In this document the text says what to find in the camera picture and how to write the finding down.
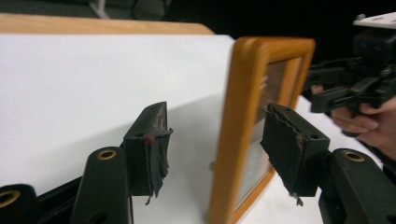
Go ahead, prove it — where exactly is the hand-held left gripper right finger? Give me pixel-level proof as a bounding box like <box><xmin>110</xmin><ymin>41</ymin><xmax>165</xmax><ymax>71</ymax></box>
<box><xmin>260</xmin><ymin>103</ymin><xmax>332</xmax><ymax>207</ymax></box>

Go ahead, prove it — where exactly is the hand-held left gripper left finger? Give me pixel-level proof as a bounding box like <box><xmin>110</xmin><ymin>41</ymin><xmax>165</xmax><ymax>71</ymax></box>
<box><xmin>122</xmin><ymin>101</ymin><xmax>175</xmax><ymax>206</ymax></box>

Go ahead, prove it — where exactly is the wooden picture frame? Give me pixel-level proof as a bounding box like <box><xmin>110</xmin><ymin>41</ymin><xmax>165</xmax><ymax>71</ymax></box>
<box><xmin>206</xmin><ymin>35</ymin><xmax>317</xmax><ymax>224</ymax></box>

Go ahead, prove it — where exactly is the white metal table frame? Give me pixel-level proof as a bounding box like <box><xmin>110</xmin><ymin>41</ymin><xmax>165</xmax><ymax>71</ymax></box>
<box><xmin>88</xmin><ymin>0</ymin><xmax>110</xmax><ymax>19</ymax></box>

